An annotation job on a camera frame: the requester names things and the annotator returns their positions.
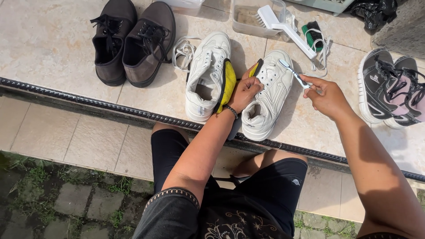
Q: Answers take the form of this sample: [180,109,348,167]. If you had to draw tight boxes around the person's left hand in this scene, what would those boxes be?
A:
[227,63,265,114]

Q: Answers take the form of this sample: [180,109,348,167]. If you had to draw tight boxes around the person's right hand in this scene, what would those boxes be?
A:
[299,74,354,121]

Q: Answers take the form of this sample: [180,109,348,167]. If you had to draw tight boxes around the yellow and black cloth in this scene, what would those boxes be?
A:
[213,58,264,141]

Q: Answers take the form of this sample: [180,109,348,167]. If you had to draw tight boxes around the white sneaker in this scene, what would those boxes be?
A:
[185,31,232,123]
[241,49,295,141]

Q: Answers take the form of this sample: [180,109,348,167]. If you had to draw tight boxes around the white toothbrush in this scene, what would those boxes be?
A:
[278,59,312,89]

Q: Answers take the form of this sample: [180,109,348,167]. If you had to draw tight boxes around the white shoelace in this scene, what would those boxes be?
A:
[305,29,332,78]
[171,36,202,73]

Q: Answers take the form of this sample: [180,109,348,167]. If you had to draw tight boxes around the black and pink sports shoe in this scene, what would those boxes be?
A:
[357,48,419,125]
[383,56,425,130]

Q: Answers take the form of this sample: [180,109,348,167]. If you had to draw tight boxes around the green brush with black bristles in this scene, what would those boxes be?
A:
[301,21,324,52]

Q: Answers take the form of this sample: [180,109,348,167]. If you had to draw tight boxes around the clear plastic container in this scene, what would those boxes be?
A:
[232,0,288,38]

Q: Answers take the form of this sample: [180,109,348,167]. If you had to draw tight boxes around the person's black shorts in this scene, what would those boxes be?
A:
[151,128,308,238]

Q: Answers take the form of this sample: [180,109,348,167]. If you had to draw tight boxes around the pale green plastic basket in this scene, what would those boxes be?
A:
[286,0,355,14]

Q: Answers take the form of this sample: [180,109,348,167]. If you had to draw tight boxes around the black plastic bag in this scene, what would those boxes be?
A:
[345,0,398,31]

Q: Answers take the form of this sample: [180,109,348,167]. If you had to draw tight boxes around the brown lace-up shoe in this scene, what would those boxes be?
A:
[122,1,176,88]
[90,0,138,87]

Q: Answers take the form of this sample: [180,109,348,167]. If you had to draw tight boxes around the clear plastic tub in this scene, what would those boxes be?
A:
[156,0,205,17]

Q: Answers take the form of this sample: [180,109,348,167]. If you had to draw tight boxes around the person's black printed shirt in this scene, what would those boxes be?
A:
[132,187,293,239]

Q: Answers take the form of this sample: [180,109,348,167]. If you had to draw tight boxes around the black bead bracelet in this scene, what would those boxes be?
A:
[223,104,239,120]

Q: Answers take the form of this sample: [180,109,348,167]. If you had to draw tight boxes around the white long-handled brush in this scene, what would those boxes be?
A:
[255,5,317,60]

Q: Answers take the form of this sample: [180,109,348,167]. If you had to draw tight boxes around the black sandal strap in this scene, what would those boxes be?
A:
[212,175,252,187]

